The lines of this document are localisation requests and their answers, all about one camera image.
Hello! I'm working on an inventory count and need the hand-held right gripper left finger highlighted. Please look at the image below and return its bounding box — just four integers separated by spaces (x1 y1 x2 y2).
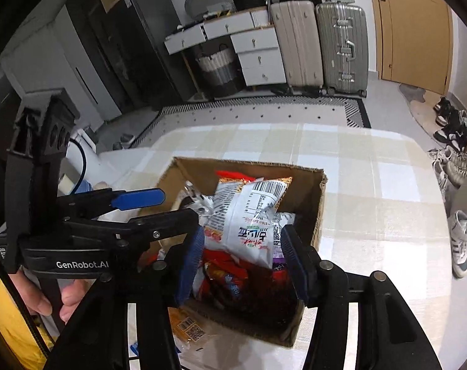
44 225 206 370

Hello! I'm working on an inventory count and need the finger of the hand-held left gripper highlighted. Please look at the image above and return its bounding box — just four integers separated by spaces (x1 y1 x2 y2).
58 187 165 218
64 208 200 249

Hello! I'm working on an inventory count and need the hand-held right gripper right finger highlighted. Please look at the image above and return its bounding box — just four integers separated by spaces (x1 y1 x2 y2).
280 224 442 370

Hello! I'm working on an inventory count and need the red snack packet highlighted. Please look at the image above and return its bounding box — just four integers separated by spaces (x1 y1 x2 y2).
195 249 299 309

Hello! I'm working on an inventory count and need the brown cardboard box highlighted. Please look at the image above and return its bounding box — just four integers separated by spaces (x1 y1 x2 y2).
139 157 328 348

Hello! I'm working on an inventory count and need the person's left hand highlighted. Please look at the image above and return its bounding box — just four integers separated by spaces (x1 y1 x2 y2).
15 268 89 322

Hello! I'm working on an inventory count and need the white container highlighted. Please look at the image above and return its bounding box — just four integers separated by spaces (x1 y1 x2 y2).
61 127 103 197

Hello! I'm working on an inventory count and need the orange snack packet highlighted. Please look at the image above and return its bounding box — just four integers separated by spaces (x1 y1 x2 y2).
168 306 211 345

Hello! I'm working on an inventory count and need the checkered tablecloth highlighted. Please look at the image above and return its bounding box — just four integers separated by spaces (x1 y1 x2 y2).
94 123 461 370

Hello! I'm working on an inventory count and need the white cabinet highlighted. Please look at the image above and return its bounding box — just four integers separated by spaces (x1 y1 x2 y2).
2 4 124 128

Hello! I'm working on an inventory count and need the yellow garment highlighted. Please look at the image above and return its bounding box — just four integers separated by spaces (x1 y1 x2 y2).
0 277 54 370

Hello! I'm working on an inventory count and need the black white patterned rug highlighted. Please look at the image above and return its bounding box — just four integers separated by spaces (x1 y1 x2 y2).
135 96 373 151

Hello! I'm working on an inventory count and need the woven laundry basket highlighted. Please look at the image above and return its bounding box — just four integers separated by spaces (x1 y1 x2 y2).
195 44 244 99

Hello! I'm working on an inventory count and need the dark grey cabinet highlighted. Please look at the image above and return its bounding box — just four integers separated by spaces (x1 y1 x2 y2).
89 0 195 105

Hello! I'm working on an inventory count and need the pile of shoes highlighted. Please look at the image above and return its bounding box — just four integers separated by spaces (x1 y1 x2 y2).
428 96 467 278

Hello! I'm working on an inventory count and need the white drawer desk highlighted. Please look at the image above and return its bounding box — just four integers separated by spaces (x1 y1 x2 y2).
164 8 288 87

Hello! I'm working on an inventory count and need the beige round rug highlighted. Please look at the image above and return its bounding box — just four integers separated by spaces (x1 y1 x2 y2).
399 83 450 132

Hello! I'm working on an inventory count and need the beige suitcase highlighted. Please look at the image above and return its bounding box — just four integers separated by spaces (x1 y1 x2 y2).
270 0 324 87

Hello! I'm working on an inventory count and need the silver suitcase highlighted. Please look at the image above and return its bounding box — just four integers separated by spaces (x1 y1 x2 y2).
315 3 369 97

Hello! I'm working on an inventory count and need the wooden door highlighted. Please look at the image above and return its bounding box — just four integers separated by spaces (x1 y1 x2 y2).
366 0 454 95

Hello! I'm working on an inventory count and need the black cable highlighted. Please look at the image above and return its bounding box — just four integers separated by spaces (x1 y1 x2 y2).
69 139 89 193

